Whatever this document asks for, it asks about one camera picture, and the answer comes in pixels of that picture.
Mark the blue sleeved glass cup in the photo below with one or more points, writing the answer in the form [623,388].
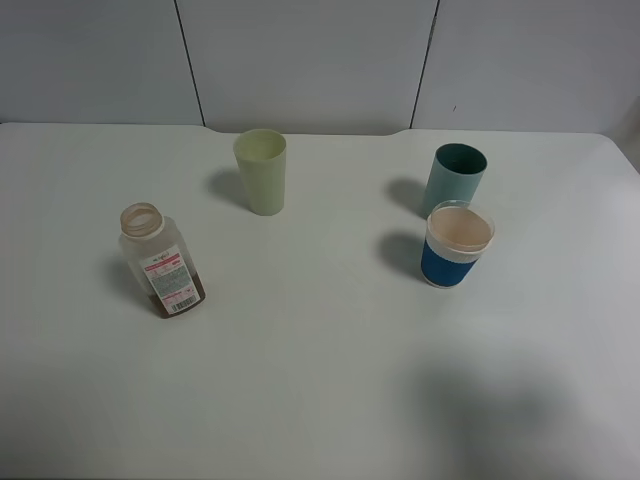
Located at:
[457,235]

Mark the translucent plastic drink bottle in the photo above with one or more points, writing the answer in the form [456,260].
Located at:
[159,259]

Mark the pale green plastic cup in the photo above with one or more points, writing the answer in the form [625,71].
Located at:
[261,158]

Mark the teal cylindrical cup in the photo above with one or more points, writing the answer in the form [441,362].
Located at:
[455,174]

